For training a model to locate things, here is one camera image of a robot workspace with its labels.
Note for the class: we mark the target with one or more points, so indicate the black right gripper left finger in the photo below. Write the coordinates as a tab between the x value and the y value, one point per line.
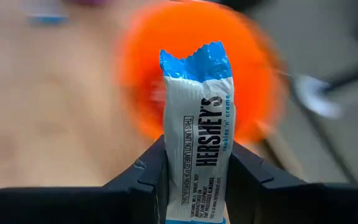
104	205

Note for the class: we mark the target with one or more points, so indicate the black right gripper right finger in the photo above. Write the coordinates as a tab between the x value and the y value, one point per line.
291	205

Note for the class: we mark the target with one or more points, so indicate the white blue Hershey's bar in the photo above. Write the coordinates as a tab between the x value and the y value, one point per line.
47	17
197	124

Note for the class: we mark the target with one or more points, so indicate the white black tower stand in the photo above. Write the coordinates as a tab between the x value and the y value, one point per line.
312	93

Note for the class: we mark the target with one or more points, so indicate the orange pumpkin face bucket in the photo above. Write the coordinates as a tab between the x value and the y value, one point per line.
182	31

